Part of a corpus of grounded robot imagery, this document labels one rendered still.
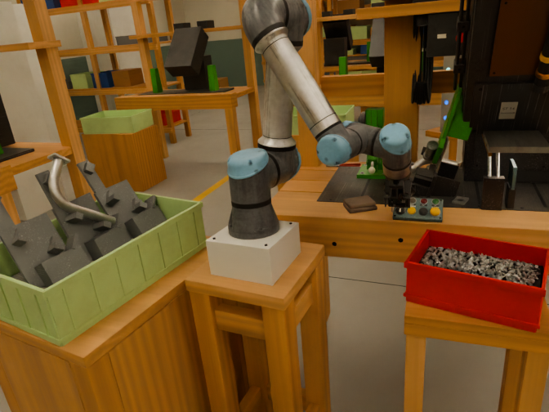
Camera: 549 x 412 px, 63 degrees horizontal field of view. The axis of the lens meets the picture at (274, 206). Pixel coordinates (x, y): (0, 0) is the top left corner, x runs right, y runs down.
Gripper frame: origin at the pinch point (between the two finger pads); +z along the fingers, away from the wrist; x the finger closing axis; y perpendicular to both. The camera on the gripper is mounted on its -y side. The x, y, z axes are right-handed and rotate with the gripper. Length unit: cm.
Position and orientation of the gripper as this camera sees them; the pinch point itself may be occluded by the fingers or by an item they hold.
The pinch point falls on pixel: (400, 203)
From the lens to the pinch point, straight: 144.5
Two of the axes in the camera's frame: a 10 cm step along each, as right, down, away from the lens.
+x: 9.4, 0.5, -3.3
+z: 2.6, 5.4, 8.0
